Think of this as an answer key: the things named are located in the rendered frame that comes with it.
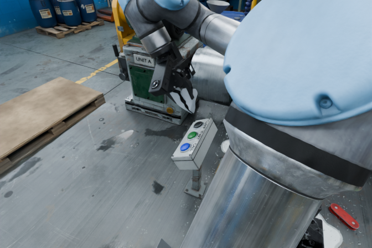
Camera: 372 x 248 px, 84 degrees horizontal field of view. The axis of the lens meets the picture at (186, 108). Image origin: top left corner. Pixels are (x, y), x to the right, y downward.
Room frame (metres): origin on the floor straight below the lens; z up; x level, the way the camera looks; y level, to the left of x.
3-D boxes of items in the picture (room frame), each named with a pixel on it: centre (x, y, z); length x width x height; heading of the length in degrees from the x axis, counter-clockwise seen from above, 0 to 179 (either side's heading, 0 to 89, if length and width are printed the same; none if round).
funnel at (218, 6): (2.39, -0.34, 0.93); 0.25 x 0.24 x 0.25; 153
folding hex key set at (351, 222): (0.32, -0.52, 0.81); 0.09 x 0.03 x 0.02; 29
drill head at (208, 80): (0.86, -0.10, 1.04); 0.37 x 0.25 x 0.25; 66
